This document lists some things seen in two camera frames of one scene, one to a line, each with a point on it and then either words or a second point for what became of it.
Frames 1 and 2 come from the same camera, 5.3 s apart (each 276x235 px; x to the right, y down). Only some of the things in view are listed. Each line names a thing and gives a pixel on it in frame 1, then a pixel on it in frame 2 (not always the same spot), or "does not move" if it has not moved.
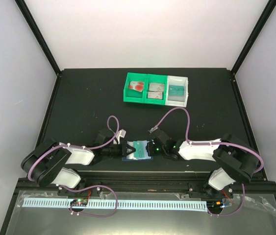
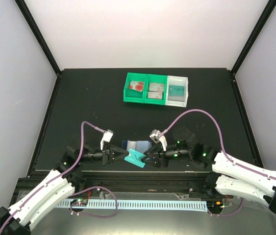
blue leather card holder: [140, 153] does not move
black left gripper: [123, 151] to [106, 152]
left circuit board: [79, 202] does not move
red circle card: [137, 85] does not move
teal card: [176, 90] does not move
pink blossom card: [156, 95] does not move
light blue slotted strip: [176, 205] does not move
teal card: [141, 151] to [135, 158]
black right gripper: [150, 152] to [161, 159]
